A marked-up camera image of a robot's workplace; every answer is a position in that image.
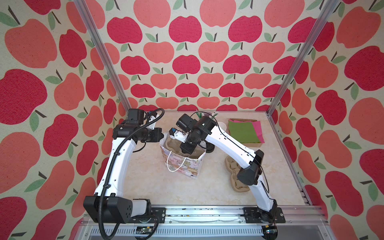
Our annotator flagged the stack of black lids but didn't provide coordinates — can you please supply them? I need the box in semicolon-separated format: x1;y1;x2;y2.
199;141;215;154

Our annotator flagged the white patterned gift bag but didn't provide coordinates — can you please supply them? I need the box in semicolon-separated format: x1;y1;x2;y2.
160;133;207;180

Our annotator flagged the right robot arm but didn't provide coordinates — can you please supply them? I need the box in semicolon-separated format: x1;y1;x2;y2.
169;113;278;223

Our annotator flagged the brown cardboard tray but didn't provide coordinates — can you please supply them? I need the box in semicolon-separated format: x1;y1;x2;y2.
229;118;263;148

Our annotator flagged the left aluminium frame post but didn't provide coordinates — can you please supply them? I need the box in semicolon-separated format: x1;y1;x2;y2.
74;0;131;111

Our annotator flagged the stack of white paper cups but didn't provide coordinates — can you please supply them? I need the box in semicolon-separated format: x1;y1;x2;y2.
218;122;227;133

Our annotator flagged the right aluminium frame post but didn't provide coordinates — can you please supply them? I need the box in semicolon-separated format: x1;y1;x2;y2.
267;0;341;118

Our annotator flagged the aluminium front rail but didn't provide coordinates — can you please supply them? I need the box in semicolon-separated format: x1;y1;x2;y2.
71;205;334;240

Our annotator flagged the aluminium frame post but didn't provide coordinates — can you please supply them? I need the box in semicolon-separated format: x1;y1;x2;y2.
267;0;341;118
74;0;131;111

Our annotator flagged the single cardboard cup carrier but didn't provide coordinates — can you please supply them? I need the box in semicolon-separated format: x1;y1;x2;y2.
166;138;203;159

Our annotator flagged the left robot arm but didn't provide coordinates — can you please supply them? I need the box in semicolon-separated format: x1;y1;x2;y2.
83;108;165;240

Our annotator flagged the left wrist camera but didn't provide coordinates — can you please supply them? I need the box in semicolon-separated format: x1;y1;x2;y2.
146;111;158;130

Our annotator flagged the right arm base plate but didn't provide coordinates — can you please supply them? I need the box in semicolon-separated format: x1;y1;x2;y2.
241;207;286;224

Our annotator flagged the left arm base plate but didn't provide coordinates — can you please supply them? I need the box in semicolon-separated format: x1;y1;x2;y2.
128;206;167;224

